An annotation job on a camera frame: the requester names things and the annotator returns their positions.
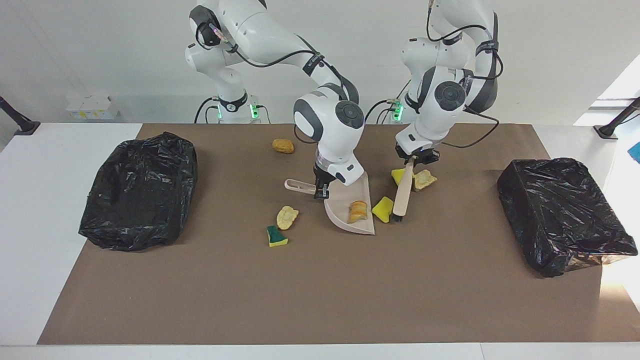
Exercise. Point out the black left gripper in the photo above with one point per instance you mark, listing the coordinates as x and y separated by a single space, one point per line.
420 153

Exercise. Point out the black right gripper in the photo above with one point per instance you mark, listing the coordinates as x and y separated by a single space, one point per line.
322 179

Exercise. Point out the crusty bread chunk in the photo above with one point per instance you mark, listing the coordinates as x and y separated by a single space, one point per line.
358 212
426 181

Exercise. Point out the notched yellow sponge piece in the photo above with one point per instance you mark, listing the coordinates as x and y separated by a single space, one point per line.
398 176

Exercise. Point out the beige plastic dustpan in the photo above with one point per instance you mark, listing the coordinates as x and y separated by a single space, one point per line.
345 207

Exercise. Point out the beige hand brush black bristles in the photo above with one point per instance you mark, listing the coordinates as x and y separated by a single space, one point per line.
403 195

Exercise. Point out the yellow sponge block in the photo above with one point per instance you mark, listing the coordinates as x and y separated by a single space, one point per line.
382 210

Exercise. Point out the brown nugget toy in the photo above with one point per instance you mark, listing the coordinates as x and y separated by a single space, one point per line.
282 146

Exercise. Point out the green yellow sponge piece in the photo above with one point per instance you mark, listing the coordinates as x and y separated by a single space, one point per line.
276 239

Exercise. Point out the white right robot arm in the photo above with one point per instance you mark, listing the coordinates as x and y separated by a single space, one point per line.
330 130

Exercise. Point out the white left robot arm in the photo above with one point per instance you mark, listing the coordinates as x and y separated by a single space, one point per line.
440 105

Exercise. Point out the bin wrapped black bag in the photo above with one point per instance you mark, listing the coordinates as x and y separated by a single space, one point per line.
560 210

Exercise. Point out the open bin black bag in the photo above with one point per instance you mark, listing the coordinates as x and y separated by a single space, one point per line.
135 200

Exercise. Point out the brown paper table mat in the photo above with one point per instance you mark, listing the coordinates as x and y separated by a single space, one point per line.
200 300

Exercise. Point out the black stand foot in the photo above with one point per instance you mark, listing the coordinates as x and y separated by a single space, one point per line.
612 126
20 125

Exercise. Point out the blue object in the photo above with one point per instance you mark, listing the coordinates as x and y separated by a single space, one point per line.
635 152

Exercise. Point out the white cardboard box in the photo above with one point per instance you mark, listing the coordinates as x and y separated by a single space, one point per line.
92 107

